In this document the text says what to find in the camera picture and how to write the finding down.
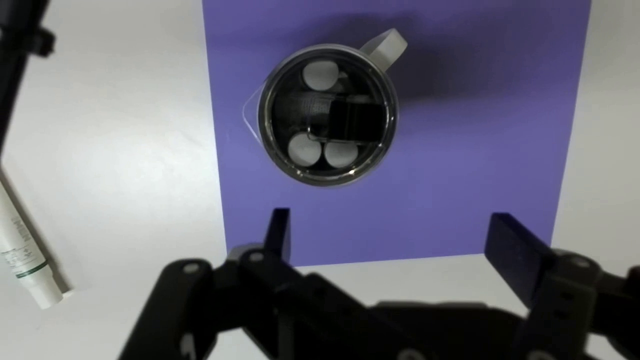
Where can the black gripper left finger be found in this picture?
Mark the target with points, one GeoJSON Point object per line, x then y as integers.
{"type": "Point", "coordinates": [221, 307]}

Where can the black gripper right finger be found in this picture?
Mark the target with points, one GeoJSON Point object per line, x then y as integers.
{"type": "Point", "coordinates": [567, 300]}

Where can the black lid slider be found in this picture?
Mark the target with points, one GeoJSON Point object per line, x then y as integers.
{"type": "Point", "coordinates": [356, 121]}

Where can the purple rectangular mat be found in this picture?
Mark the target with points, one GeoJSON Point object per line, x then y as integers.
{"type": "Point", "coordinates": [467, 152]}

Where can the white squeeze tube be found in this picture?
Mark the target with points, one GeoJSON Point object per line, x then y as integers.
{"type": "Point", "coordinates": [22, 257]}

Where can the clear black mug lid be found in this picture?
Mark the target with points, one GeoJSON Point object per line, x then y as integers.
{"type": "Point", "coordinates": [300, 113]}

